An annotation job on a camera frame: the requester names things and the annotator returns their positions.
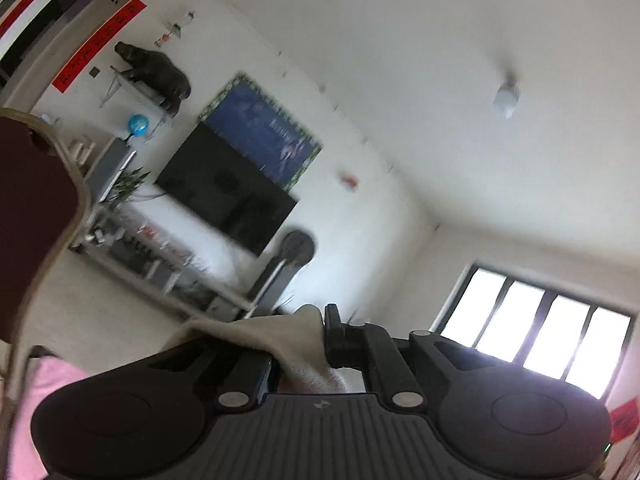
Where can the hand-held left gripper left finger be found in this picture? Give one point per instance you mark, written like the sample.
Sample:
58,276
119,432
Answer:
255,366

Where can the small red wall ornament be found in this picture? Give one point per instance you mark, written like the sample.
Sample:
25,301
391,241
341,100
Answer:
348,181

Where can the brown bear figure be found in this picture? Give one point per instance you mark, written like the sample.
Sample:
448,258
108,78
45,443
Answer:
160,72

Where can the red paper decoration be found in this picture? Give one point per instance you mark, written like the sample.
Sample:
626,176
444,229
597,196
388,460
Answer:
625,420

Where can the blue globe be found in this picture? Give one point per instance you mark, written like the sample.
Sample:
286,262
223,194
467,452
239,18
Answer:
137,125

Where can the red couplet banner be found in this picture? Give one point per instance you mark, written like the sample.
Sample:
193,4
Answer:
35,1
100,45

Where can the white ceiling lamp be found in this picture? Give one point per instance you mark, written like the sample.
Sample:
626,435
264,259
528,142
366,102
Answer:
506,97

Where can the small hanging wall ornaments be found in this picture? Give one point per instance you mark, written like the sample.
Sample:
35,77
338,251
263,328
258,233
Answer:
175,27

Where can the cream knit garment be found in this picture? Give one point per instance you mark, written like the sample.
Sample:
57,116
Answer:
300,350

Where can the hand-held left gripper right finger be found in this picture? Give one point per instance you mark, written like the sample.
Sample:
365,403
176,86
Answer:
332,332

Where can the green potted plant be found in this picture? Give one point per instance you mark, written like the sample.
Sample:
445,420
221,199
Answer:
127,185

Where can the grey tall appliance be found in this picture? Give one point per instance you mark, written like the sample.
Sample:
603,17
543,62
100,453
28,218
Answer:
112,170

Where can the grey television stand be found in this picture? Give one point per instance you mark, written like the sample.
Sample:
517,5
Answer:
165,270

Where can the pink printed blanket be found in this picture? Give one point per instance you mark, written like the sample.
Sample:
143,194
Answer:
30,410

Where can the glass wall shelf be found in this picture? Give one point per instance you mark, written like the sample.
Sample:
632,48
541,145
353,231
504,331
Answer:
146,92

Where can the black flat television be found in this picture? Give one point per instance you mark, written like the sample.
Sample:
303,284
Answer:
225,190

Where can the black standing fan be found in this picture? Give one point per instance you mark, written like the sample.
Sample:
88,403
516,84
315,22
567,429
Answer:
297,247

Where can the maroon chair with beige frame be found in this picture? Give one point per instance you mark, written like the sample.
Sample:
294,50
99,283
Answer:
30,210

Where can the blue wall poster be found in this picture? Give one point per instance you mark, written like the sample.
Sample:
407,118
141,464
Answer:
260,120

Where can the dark framed window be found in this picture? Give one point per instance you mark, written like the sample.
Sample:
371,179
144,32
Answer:
530,325

